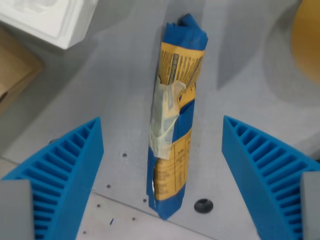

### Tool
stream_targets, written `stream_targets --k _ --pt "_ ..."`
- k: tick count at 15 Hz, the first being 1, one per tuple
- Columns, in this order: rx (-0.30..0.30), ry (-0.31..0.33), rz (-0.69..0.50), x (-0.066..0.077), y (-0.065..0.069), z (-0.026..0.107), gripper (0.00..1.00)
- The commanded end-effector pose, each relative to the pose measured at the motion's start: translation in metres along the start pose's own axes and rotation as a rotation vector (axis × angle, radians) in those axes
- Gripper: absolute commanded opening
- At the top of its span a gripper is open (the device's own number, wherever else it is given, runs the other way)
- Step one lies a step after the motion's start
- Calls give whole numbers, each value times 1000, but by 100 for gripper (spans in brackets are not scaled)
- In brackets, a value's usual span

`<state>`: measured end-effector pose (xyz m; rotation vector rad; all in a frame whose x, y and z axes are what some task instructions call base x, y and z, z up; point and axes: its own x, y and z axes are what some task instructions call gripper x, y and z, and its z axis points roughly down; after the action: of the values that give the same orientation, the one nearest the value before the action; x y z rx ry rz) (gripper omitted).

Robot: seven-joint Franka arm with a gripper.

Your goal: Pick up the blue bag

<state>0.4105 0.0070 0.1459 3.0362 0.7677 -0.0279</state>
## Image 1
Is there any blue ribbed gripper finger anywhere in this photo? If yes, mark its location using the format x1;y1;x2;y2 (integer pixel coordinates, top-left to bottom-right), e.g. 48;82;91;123
221;115;320;240
1;116;105;240

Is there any blue and yellow bag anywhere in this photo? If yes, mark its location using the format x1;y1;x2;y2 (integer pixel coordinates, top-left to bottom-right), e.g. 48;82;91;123
146;13;209;221

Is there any brown cardboard box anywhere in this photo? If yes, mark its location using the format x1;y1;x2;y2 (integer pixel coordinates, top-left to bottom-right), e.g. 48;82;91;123
0;26;45;118

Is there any beige adhesive tape roll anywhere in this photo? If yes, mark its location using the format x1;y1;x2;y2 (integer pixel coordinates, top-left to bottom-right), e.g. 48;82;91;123
290;0;320;84

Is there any white plastic tray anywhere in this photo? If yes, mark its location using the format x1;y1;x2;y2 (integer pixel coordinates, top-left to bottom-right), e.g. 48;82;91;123
0;0;99;50

